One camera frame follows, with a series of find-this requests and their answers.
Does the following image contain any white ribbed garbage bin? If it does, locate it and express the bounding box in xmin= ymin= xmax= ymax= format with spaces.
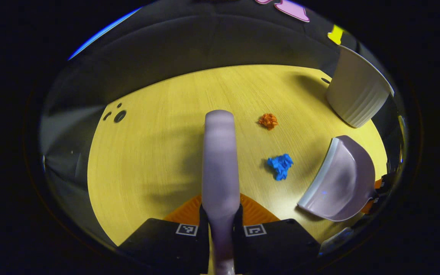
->
xmin=326 ymin=45 xmax=395 ymax=128

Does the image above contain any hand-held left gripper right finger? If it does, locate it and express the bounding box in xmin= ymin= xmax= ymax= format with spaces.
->
xmin=232 ymin=193 xmax=322 ymax=275

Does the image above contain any light purple small broom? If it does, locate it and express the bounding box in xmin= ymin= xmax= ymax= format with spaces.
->
xmin=202 ymin=110 xmax=241 ymax=275

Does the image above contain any orange paper scrap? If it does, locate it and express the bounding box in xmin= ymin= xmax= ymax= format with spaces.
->
xmin=258 ymin=113 xmax=278 ymax=130

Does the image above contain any blue paper scrap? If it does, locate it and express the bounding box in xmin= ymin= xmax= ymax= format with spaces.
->
xmin=267 ymin=154 xmax=294 ymax=181

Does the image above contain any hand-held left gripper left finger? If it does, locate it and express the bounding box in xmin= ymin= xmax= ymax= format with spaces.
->
xmin=117 ymin=194 xmax=210 ymax=275

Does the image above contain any light purple dustpan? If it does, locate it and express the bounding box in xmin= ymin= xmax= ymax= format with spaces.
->
xmin=297 ymin=135 xmax=377 ymax=222

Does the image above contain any black backdrop cloth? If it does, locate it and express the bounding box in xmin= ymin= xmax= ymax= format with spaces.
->
xmin=40 ymin=0 xmax=408 ymax=245

